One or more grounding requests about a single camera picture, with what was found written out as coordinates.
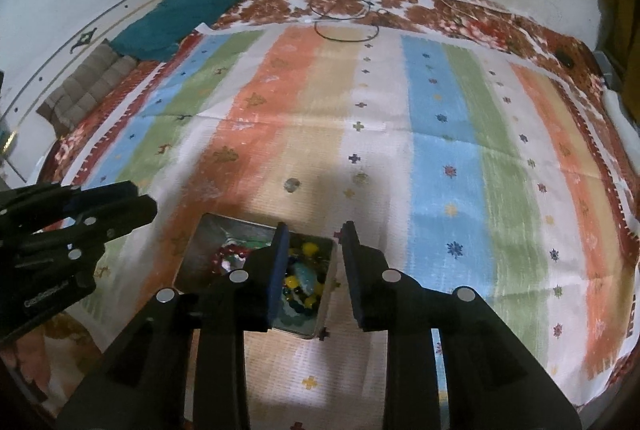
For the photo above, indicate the green bangle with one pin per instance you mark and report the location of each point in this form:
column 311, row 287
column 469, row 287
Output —
column 247, row 241

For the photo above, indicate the silver metal tin box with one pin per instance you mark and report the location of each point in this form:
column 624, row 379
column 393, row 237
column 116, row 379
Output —
column 210, row 235

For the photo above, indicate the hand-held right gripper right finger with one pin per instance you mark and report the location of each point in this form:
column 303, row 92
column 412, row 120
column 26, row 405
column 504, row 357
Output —
column 350, row 260

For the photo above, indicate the yellow hanging garment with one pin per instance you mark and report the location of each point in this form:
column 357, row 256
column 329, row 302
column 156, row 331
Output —
column 617, row 0

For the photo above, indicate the white headboard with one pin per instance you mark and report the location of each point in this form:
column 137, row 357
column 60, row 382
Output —
column 60, row 55

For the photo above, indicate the small black object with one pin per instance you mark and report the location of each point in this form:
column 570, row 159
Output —
column 565, row 59

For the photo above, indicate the brown checkered cushion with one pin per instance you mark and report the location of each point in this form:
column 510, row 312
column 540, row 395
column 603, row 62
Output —
column 85, row 85

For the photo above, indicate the striped pastel cloth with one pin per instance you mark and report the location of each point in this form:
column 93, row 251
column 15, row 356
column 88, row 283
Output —
column 375, row 120

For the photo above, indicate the grey metal frame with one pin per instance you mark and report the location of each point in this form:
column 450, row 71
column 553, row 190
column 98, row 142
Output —
column 607, row 68

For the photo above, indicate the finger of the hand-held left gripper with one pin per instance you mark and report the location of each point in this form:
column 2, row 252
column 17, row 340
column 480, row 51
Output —
column 125, row 212
column 100, row 192

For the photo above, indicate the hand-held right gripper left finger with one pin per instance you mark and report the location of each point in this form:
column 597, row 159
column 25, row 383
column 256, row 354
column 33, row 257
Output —
column 280, row 260

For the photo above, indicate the teal pillow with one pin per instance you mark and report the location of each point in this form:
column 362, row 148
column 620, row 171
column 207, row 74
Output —
column 190, row 5

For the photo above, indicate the white bolster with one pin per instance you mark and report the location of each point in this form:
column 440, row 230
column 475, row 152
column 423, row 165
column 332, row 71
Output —
column 622, row 115

